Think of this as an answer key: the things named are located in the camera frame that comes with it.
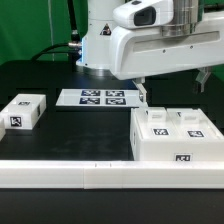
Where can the white marker base plate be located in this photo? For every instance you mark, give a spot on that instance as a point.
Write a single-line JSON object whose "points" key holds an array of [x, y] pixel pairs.
{"points": [[100, 98]]}

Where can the white front fence rail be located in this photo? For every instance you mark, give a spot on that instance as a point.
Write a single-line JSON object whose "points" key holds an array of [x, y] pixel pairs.
{"points": [[111, 174]]}

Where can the white cabinet body box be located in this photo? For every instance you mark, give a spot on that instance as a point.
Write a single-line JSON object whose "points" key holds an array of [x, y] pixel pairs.
{"points": [[179, 149]]}

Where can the white cabinet top block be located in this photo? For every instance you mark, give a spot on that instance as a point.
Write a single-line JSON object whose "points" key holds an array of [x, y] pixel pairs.
{"points": [[24, 111]]}

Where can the white left fence piece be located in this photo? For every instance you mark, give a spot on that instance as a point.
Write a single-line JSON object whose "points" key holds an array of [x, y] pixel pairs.
{"points": [[2, 128]]}

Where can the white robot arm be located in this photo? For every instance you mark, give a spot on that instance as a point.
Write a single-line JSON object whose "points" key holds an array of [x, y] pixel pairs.
{"points": [[173, 18]]}

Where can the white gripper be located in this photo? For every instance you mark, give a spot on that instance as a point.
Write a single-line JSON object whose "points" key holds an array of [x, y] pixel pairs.
{"points": [[135, 54]]}

